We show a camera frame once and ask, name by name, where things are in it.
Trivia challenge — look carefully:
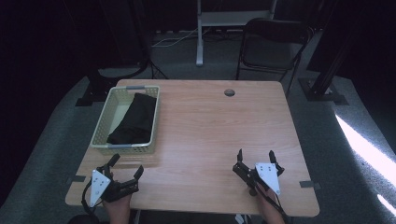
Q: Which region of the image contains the black metal stand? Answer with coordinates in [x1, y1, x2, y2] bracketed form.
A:
[75, 0, 169, 107]
[298, 31, 350, 106]

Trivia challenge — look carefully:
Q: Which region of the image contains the grey tape strip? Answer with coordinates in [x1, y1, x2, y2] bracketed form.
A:
[64, 175, 87, 185]
[299, 180, 321, 190]

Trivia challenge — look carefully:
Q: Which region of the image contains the black cloth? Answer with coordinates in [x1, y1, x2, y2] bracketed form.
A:
[106, 92, 158, 146]

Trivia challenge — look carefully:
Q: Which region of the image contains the person's left hand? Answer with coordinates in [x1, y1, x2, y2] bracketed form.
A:
[103, 193, 133, 224]

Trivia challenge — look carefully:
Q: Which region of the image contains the white cable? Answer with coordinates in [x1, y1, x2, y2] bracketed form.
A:
[151, 27, 213, 49]

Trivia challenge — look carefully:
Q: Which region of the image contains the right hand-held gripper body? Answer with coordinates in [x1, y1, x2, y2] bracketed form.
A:
[232, 161, 286, 197]

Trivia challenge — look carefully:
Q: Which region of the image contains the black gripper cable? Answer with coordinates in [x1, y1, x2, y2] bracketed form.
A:
[80, 180, 97, 218]
[255, 178, 289, 223]

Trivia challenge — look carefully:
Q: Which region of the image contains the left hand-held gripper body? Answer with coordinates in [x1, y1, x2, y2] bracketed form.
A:
[89, 165, 140, 208]

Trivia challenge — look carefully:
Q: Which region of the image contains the black folding chair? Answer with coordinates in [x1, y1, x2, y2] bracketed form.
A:
[234, 17, 312, 98]

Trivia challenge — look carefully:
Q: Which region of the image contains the person's right hand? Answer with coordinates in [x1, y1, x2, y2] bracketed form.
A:
[255, 184, 287, 224]

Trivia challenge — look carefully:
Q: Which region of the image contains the beige plastic basket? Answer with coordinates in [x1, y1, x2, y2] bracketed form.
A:
[90, 85, 162, 156]

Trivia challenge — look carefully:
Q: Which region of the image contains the white metal stand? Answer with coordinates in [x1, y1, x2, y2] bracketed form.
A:
[195, 0, 278, 67]

